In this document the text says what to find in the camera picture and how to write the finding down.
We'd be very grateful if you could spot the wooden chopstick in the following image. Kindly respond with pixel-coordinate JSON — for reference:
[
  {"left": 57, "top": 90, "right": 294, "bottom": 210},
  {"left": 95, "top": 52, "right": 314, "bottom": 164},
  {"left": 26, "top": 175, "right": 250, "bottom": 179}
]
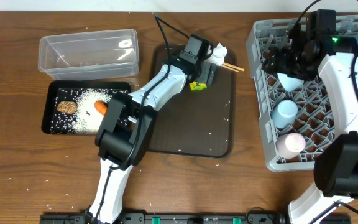
[
  {"left": 222, "top": 62, "right": 245, "bottom": 72},
  {"left": 221, "top": 65, "right": 240, "bottom": 73}
]

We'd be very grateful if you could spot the white napkin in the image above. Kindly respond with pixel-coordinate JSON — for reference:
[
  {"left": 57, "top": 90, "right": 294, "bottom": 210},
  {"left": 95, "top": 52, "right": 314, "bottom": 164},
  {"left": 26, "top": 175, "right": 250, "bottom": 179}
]
[{"left": 205, "top": 43, "right": 227, "bottom": 66}]

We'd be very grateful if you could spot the green snack wrapper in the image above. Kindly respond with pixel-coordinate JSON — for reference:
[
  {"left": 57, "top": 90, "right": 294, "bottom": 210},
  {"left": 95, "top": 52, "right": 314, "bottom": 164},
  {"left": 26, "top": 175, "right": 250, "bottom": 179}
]
[{"left": 189, "top": 82, "right": 207, "bottom": 91}]

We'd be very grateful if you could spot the light blue small bowl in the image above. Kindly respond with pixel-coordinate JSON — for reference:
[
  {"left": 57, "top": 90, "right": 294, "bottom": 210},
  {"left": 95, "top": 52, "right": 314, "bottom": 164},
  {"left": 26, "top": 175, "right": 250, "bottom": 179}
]
[{"left": 277, "top": 73, "right": 304, "bottom": 92}]

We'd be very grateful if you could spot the light blue cup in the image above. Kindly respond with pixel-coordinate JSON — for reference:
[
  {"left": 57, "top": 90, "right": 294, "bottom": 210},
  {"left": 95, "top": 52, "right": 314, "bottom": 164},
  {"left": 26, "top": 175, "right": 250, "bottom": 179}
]
[{"left": 272, "top": 100, "right": 298, "bottom": 129}]

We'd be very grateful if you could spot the brown serving tray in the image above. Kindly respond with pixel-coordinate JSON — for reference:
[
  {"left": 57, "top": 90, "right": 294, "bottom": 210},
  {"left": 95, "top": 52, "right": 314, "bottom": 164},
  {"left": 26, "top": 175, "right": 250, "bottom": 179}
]
[{"left": 144, "top": 43, "right": 237, "bottom": 159}]

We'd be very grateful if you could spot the pink cup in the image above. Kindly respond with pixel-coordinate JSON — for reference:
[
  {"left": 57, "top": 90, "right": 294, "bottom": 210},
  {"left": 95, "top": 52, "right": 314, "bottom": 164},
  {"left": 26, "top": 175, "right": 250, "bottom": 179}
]
[{"left": 276, "top": 133, "right": 306, "bottom": 159}]

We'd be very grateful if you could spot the orange carrot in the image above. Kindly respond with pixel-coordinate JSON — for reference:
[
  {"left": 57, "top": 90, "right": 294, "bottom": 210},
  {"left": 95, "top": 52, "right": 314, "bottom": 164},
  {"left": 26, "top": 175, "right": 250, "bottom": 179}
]
[{"left": 94, "top": 101, "right": 108, "bottom": 116}]

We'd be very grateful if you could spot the white rice pile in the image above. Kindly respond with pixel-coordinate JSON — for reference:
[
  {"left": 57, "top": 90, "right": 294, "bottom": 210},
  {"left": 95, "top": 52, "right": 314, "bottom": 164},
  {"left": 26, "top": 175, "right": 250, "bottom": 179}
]
[{"left": 49, "top": 88, "right": 128, "bottom": 134}]

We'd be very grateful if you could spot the brown noodle lump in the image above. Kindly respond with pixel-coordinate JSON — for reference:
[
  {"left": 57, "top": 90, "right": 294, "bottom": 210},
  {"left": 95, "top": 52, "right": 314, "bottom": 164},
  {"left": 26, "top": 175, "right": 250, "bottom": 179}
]
[{"left": 57, "top": 101, "right": 78, "bottom": 114}]

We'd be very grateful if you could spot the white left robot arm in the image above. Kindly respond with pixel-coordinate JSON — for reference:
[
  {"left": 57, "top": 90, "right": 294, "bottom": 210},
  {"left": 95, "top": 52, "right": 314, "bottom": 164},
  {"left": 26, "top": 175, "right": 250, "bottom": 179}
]
[{"left": 86, "top": 58, "right": 216, "bottom": 223}]

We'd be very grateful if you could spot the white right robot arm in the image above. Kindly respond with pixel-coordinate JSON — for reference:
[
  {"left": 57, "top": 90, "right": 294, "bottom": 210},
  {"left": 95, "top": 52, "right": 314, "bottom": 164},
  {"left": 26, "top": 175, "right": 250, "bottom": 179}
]
[{"left": 262, "top": 35, "right": 358, "bottom": 223}]

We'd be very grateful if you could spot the grey dishwasher rack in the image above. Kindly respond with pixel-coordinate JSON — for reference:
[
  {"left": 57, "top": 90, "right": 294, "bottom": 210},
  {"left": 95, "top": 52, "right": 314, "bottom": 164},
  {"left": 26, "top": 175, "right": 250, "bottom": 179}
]
[{"left": 246, "top": 10, "right": 358, "bottom": 172}]

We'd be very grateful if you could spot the clear plastic bin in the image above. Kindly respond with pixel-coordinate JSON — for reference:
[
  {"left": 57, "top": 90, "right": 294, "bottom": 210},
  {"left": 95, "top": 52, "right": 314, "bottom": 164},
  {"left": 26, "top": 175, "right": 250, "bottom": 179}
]
[{"left": 38, "top": 29, "right": 139, "bottom": 80}]

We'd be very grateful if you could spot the black rectangular tray bin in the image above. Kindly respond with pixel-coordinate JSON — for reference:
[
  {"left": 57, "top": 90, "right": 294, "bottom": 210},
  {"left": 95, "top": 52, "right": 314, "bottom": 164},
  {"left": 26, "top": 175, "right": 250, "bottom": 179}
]
[{"left": 41, "top": 80, "right": 131, "bottom": 134}]

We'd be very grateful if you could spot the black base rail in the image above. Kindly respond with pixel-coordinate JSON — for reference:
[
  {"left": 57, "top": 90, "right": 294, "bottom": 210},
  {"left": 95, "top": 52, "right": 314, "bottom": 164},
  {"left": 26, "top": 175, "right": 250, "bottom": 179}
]
[{"left": 39, "top": 207, "right": 288, "bottom": 224}]

